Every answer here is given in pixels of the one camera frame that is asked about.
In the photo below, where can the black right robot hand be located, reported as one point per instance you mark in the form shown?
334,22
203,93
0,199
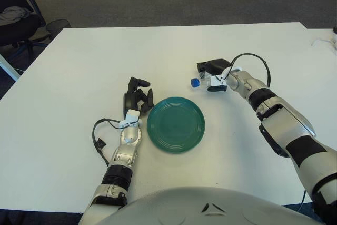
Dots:
217,67

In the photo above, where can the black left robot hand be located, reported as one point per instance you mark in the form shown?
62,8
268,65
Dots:
129,101

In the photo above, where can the clear bottle blue cap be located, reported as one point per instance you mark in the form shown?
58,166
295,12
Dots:
194,82

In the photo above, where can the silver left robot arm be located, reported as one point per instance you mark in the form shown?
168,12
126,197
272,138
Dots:
130,136

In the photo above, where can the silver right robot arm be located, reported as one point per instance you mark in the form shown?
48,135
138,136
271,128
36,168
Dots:
284,127

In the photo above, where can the green round plate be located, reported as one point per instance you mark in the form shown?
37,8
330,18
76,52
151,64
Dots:
176,125

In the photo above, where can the black mesh wastebasket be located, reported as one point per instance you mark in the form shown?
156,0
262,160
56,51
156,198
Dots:
56,26

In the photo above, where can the grey robot torso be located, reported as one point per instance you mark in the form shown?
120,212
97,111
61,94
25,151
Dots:
184,206

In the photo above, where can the white table leg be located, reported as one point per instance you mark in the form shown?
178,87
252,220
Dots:
9,67

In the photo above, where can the black office chair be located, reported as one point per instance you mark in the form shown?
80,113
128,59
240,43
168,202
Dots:
15,28

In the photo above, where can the grey cloth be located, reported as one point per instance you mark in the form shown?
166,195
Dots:
10,14

